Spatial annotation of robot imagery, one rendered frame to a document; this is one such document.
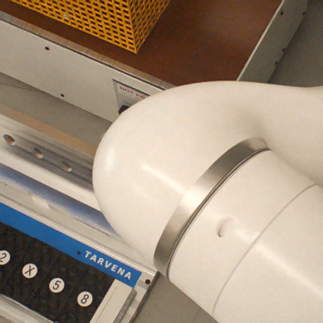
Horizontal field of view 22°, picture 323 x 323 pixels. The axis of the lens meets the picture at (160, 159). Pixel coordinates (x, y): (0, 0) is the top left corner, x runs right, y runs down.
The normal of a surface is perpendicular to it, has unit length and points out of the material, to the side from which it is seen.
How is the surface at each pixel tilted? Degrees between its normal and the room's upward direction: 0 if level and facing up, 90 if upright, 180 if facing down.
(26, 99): 0
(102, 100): 90
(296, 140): 66
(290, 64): 0
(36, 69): 90
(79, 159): 77
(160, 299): 0
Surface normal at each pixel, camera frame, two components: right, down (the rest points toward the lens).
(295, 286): -0.32, -0.15
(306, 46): -0.06, -0.44
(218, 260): -0.51, 0.15
